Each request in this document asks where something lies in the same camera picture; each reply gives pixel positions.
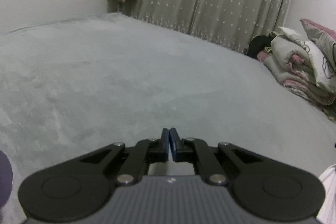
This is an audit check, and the folded pink and grey quilt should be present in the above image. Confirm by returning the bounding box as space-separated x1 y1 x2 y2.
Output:
257 32 336 109

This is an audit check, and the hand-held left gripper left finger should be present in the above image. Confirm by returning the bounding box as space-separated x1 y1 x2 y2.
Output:
76 128 169 186

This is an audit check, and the pink and grey pillow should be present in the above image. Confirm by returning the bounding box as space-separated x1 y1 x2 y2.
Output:
300 18 336 56

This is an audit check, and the white long-sleeved shirt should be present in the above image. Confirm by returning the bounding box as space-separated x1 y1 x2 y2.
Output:
316 164 336 224

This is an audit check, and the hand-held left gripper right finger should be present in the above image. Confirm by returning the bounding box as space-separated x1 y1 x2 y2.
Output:
170 128 263 186

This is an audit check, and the black bag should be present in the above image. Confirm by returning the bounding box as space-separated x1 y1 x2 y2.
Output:
247 35 275 58

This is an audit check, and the grey bed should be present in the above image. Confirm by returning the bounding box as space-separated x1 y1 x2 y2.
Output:
0 13 336 224

